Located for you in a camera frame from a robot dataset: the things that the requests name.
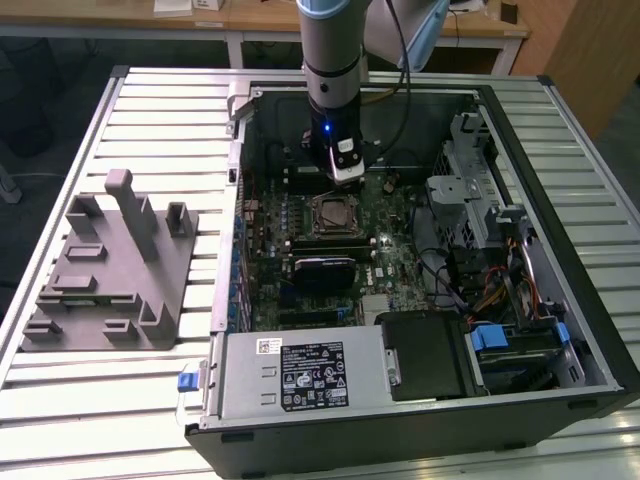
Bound silver CPU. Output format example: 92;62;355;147
322;199;354;226

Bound CPU socket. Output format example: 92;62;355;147
308;191;366;240

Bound grey plastic case latch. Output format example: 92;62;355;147
225;81;251;137

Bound silver metal drive cage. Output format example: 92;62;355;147
424;113;506;251

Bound graphics card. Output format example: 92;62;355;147
291;256;359;295

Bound green motherboard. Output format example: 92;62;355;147
239;169;436;334

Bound small silver heat sink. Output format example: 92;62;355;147
362;293;392;322

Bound white cardboard box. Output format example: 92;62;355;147
153;0;194;15

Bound wooden desk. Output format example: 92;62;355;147
0;0;532;76

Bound grey parts rack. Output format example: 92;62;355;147
20;168;201;354

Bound wooden cabinet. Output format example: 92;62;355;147
512;0;640;139

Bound hard disk in blue carrier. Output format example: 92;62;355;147
464;322;571;396

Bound silver power supply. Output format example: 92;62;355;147
214;329;399;420

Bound blue case latch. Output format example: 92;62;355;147
177;363;202;395

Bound grey stand base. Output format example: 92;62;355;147
0;163;22;204

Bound black PC case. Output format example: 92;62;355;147
182;79;635;480

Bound yellow camera cable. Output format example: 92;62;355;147
362;87;401;106

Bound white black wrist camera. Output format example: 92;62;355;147
328;136;368;187

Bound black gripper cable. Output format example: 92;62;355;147
367;0;414;156

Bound orange yellow wire bundle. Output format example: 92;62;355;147
467;262;546;324

